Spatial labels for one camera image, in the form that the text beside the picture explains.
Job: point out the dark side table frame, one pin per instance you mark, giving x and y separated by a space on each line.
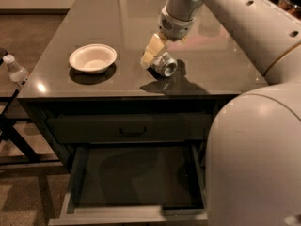
9 133

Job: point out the silver 7up soda can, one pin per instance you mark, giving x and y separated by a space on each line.
165 65

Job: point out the white paper bowl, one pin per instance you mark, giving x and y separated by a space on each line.
93 58

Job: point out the glass jar of nuts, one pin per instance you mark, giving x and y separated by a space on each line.
291 6

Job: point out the open dark middle drawer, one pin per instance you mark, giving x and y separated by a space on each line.
157 184

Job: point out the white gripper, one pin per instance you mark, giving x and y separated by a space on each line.
176 27

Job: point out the clear plastic water bottle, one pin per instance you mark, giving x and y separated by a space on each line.
17 73

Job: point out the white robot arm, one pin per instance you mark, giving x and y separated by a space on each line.
253 158

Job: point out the closed dark top drawer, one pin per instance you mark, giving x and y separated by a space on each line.
95 129

